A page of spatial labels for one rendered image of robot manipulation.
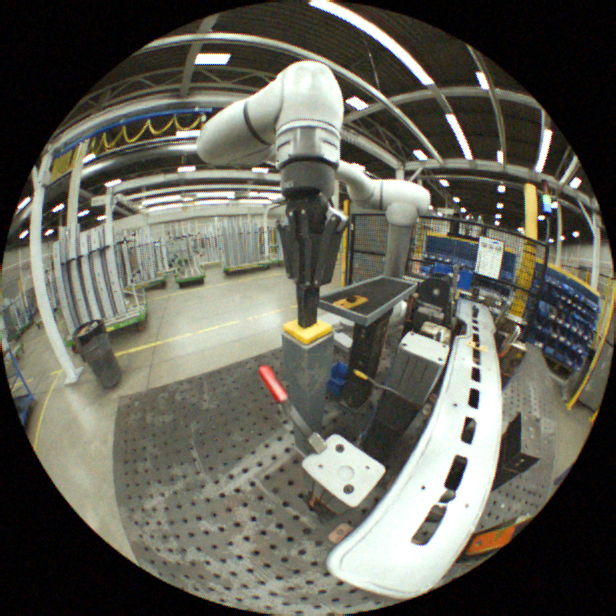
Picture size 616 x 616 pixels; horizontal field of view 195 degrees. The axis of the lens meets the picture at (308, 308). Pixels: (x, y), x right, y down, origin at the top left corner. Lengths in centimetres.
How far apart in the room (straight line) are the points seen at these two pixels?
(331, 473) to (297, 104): 44
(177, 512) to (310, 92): 91
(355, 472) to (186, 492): 55
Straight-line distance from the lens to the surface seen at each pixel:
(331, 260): 24
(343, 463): 25
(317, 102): 28
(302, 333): 28
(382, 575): 33
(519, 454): 47
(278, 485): 62
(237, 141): 35
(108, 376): 265
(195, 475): 70
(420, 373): 38
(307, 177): 24
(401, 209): 76
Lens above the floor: 130
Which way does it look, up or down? 23 degrees down
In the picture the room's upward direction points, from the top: straight up
